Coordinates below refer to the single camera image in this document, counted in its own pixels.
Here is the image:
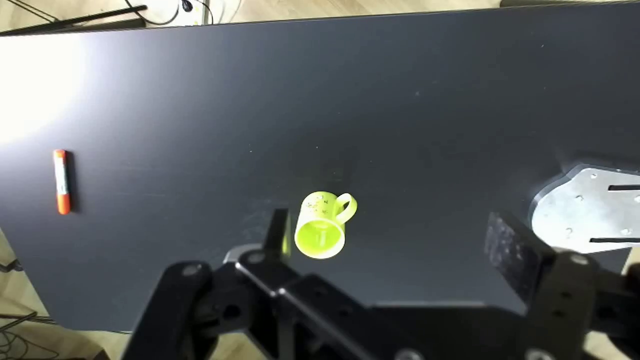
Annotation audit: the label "yellow-green mug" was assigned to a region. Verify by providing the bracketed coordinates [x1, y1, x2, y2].
[294, 190, 359, 261]

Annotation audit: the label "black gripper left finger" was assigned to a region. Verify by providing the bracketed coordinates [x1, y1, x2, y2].
[120, 208, 292, 360]

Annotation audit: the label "orange and white marker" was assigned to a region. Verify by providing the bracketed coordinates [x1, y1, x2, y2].
[52, 149, 72, 217]

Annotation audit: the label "black cables on floor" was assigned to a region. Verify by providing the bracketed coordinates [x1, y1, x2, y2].
[0, 0, 222, 36]

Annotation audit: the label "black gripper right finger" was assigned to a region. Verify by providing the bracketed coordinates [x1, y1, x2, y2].
[485, 212, 640, 360]

